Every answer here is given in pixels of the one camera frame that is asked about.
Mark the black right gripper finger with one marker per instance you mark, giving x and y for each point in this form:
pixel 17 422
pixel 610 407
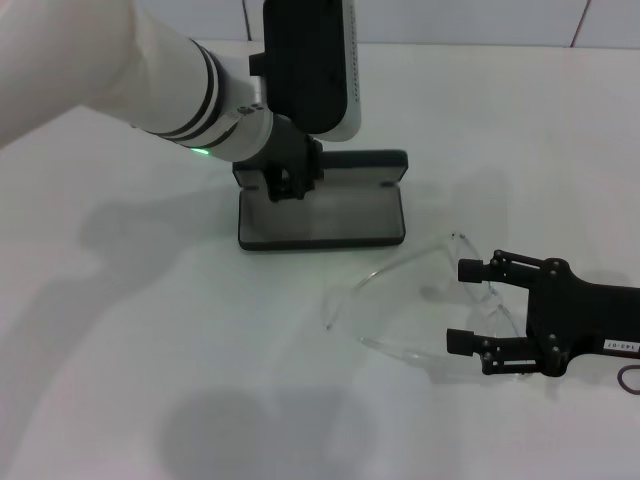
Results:
pixel 462 341
pixel 472 270

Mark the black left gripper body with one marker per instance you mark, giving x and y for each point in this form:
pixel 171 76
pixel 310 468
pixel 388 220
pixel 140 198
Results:
pixel 290 145

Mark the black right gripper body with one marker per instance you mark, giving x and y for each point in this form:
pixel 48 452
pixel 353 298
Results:
pixel 575 315

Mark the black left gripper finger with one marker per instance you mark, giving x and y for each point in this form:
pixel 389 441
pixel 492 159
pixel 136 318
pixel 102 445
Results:
pixel 276 187
pixel 306 182

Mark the clear white glasses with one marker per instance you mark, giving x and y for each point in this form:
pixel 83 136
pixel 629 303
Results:
pixel 492 320

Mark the black glasses case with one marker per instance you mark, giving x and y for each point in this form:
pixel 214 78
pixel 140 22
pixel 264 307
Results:
pixel 325 220

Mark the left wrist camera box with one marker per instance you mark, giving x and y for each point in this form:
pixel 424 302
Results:
pixel 305 65

